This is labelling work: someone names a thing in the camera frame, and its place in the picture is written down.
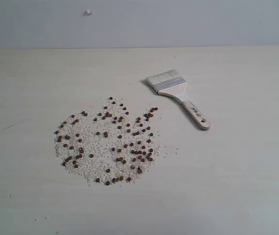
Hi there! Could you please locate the wooden paint brush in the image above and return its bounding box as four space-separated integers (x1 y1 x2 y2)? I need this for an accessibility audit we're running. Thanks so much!
145 70 211 130

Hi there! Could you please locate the pile of beans and grains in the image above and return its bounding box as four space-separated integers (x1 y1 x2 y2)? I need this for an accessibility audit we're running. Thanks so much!
53 96 179 188

